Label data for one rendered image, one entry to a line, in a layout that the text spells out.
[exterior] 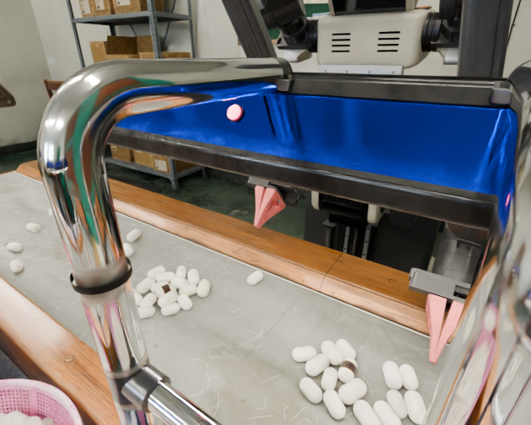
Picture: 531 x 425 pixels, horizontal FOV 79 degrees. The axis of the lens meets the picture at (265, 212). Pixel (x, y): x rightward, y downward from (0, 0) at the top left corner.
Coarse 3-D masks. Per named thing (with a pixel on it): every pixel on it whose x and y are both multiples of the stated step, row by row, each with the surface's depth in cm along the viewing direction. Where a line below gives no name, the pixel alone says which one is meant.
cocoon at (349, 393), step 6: (348, 384) 39; (354, 384) 39; (360, 384) 39; (342, 390) 39; (348, 390) 38; (354, 390) 39; (360, 390) 39; (366, 390) 39; (342, 396) 38; (348, 396) 38; (354, 396) 38; (360, 396) 39; (348, 402) 38; (354, 402) 38
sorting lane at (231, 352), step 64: (0, 192) 100; (0, 256) 68; (64, 256) 68; (128, 256) 68; (192, 256) 68; (64, 320) 51; (192, 320) 51; (256, 320) 51; (320, 320) 51; (384, 320) 51; (192, 384) 42; (256, 384) 42; (320, 384) 42; (384, 384) 42
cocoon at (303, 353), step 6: (294, 348) 45; (300, 348) 44; (306, 348) 44; (312, 348) 44; (294, 354) 44; (300, 354) 44; (306, 354) 44; (312, 354) 44; (300, 360) 44; (306, 360) 44
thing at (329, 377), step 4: (328, 368) 42; (332, 368) 42; (324, 372) 41; (328, 372) 41; (332, 372) 41; (336, 372) 41; (324, 376) 41; (328, 376) 41; (332, 376) 41; (336, 376) 41; (324, 380) 40; (328, 380) 40; (332, 380) 40; (336, 380) 41; (324, 384) 40; (328, 384) 40; (332, 384) 40; (324, 388) 40; (328, 388) 40; (332, 388) 40
